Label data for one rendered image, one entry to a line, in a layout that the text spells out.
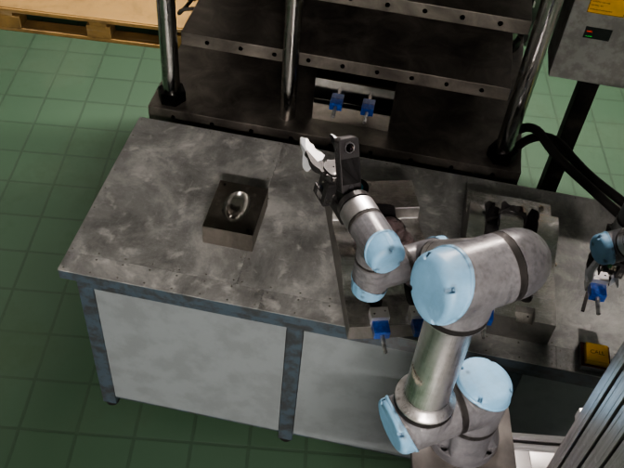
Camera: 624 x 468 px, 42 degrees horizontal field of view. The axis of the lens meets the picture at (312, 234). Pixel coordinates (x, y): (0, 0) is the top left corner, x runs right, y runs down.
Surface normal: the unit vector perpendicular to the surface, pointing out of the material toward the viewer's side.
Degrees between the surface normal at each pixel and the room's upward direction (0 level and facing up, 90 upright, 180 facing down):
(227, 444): 0
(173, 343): 90
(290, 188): 0
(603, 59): 90
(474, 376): 8
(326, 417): 90
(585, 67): 90
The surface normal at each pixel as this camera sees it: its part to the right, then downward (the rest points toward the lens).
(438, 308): -0.90, 0.15
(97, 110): 0.07, -0.68
